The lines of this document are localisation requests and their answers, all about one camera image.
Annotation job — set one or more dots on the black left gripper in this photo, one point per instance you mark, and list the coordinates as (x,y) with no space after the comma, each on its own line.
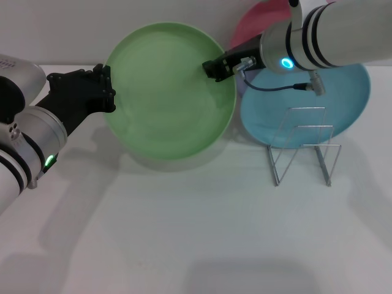
(70,98)

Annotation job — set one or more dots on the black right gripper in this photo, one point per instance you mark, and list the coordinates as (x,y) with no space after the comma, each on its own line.
(248,50)

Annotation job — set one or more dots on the green round plate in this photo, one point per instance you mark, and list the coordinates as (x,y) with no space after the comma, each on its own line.
(168,92)

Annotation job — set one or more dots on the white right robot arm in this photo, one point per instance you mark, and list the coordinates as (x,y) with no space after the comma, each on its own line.
(343,33)

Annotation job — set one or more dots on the pink round plate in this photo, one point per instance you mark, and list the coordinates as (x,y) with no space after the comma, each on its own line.
(260,21)

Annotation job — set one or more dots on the light blue round plate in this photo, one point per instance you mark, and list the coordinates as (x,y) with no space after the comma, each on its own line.
(343,104)

